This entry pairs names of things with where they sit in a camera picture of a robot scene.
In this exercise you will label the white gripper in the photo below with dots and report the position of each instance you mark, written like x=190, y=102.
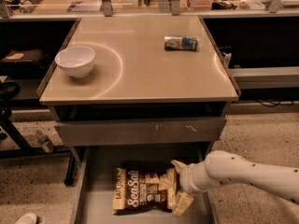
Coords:
x=186, y=177

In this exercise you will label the brown sea salt chip bag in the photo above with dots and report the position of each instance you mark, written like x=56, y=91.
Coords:
x=140, y=190

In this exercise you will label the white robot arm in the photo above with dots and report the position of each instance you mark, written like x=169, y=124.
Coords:
x=221, y=168

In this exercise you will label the open grey middle drawer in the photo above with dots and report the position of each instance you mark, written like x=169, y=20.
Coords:
x=97, y=181

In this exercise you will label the closed grey top drawer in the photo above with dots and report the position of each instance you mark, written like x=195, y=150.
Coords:
x=139, y=131

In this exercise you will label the grey drawer cabinet with counter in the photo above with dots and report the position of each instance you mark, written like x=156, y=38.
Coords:
x=134, y=77

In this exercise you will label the blue silver snack packet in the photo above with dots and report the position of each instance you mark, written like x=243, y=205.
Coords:
x=189, y=43

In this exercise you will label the white shoe tip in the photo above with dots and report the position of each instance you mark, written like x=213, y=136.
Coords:
x=29, y=218

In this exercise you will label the white ceramic bowl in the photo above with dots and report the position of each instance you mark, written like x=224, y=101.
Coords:
x=77, y=61

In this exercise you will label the black table leg frame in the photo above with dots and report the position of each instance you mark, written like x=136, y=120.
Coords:
x=45, y=146

